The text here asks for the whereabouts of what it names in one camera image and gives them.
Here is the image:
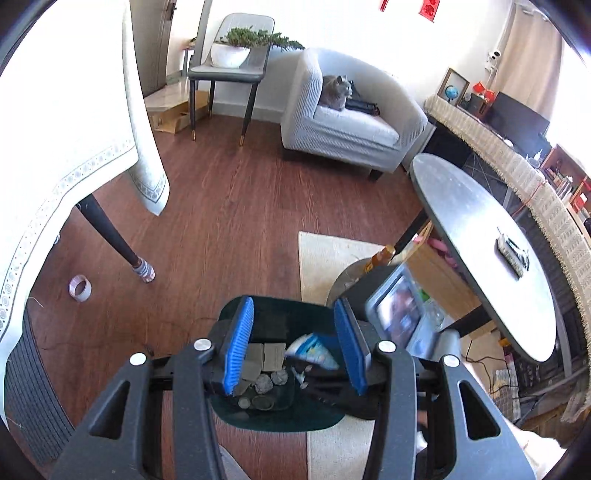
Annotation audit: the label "black table leg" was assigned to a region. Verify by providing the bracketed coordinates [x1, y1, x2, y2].
[76, 194, 155, 283]

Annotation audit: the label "flat cardboard box on floor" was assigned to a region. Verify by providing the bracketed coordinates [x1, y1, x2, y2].
[148, 90, 209, 135]

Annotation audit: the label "grey armchair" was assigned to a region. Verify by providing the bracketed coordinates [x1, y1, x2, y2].
[280, 48, 428, 178]

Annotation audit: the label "potted green plant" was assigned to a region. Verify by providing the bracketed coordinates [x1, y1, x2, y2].
[211, 27, 304, 68]

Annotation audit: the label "beige curtain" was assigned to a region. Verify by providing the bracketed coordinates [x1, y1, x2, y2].
[491, 1, 563, 120]

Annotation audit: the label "tape roll on floor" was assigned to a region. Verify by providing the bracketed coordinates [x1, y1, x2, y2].
[68, 274, 92, 303]

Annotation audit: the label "dark green trash bin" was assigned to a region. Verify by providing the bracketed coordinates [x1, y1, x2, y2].
[211, 296, 377, 433]

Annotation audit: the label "round dark marble table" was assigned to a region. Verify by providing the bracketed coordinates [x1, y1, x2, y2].
[410, 154, 557, 363]

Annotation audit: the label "grey cat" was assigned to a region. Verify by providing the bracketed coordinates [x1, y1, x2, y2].
[318, 75, 353, 111]

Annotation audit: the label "beige fringed cloth sideboard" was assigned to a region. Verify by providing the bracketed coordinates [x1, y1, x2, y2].
[424, 95, 590, 340]

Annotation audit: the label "paper ball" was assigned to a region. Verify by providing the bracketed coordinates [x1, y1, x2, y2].
[253, 373, 273, 395]
[270, 368, 288, 386]

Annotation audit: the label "white printed packaging carton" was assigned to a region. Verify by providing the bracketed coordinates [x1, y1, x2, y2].
[284, 333, 339, 371]

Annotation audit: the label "white security camera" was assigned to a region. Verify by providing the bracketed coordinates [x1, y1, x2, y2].
[485, 50, 502, 73]

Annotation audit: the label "grey door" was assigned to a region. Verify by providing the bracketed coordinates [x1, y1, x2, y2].
[130, 0, 176, 97]

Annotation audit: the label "amber bottle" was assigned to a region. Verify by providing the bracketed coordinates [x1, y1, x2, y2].
[363, 244, 396, 273]

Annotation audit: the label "picture frame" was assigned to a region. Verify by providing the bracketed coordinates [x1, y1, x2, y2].
[437, 68, 470, 106]

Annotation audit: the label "striped door mat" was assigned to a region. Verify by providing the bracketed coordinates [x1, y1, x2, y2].
[5, 310, 74, 466]

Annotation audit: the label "small blue globe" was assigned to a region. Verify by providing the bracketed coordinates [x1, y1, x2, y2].
[444, 85, 460, 104]

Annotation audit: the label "black monitor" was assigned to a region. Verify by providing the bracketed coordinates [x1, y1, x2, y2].
[484, 92, 551, 157]

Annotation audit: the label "small round lower table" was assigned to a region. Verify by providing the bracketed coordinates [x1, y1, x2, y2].
[325, 258, 396, 320]

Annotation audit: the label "red scroll right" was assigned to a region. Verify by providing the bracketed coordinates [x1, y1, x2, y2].
[420, 0, 440, 22]

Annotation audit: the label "small red flags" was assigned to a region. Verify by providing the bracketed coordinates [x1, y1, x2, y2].
[472, 82, 496, 103]

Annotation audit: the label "grey dining chair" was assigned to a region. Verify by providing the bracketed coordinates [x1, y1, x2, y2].
[187, 13, 276, 146]

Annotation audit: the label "black bag on armchair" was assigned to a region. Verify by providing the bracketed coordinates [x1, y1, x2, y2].
[346, 81, 381, 116]

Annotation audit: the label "wooden bookshelf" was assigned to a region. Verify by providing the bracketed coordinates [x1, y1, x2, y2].
[540, 145, 590, 244]

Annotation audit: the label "beige floor rug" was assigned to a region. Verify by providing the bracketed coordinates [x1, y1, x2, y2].
[297, 231, 383, 479]

